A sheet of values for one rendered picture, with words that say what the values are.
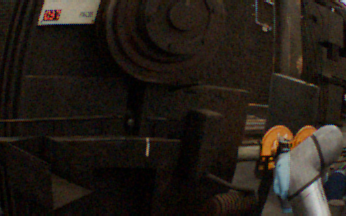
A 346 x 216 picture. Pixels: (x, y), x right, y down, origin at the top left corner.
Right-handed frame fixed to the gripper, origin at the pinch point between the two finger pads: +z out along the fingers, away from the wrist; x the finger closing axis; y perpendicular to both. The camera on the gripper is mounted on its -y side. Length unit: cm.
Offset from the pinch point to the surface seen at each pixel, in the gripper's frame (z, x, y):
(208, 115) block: -4.7, 30.4, 8.9
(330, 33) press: 706, -261, -104
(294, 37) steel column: 389, -92, -60
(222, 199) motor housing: -21.1, 19.9, -14.3
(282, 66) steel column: 397, -79, -107
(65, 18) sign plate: -15, 83, 43
